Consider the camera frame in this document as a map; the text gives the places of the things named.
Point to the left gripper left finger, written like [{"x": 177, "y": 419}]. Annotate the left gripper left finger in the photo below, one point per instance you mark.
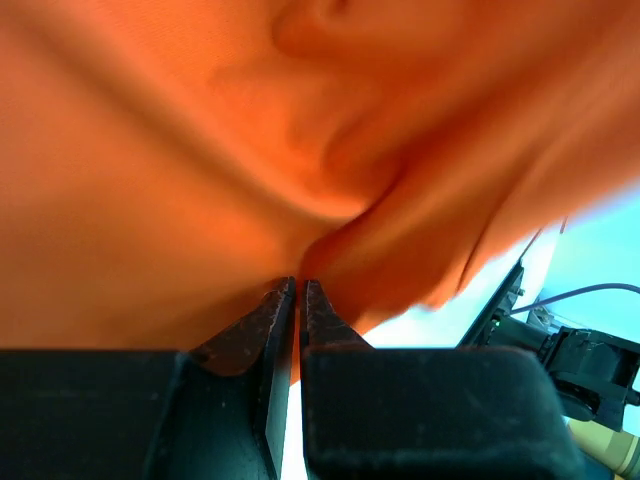
[{"x": 250, "y": 364}]

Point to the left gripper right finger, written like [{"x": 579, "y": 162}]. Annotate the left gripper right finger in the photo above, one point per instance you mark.
[{"x": 321, "y": 326}]

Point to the orange t shirt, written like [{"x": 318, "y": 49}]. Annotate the orange t shirt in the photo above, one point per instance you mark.
[{"x": 163, "y": 161}]

